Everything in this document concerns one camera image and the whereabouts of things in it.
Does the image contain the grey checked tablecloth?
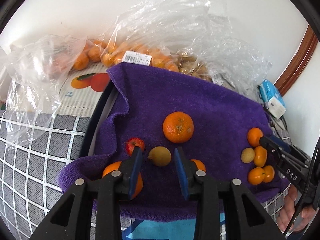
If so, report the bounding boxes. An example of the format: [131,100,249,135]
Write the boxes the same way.
[1,111,90,239]

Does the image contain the fruit print box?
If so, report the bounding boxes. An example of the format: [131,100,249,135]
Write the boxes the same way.
[57,62,110,117]

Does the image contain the small orange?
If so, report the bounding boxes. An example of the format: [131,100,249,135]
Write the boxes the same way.
[247,127,264,147]
[190,159,206,172]
[263,165,275,183]

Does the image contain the large clear plastic bag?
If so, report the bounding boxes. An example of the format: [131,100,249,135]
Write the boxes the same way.
[101,0,271,101]

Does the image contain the small red apple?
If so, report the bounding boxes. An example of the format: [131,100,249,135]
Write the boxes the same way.
[125,137,145,156]

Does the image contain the yellow-green round fruit back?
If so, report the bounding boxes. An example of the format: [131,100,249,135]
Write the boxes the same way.
[241,147,255,164]

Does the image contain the yellow-green round fruit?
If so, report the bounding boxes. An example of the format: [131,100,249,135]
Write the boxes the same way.
[241,147,255,164]
[148,146,171,167]

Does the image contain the purple towel on tray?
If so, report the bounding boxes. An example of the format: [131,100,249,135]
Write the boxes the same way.
[57,62,291,222]

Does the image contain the large orange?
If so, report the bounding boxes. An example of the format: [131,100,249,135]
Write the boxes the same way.
[102,160,144,200]
[162,112,194,144]

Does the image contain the oval orange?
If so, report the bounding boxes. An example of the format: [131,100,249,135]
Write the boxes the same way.
[253,146,267,167]

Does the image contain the bagged oranges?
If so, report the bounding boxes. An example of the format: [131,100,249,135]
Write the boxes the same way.
[72,39,179,72]

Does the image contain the small clear plastic bag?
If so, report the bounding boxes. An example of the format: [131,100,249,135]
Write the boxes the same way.
[4,35,87,146]

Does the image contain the blue white tissue pack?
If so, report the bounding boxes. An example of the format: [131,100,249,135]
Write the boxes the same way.
[259,79,286,120]

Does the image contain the brown wooden door frame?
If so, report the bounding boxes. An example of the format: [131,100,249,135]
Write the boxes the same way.
[274,25,318,96]

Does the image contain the person's right hand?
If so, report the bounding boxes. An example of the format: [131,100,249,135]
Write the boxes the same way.
[277,185,317,232]

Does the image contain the black cables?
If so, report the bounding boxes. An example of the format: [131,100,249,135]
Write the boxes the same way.
[256,84,290,145]

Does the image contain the black tray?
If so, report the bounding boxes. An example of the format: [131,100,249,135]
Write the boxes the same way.
[79,81,118,158]

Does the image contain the white plastic bag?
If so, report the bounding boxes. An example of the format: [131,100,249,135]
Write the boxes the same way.
[0,48,11,109]

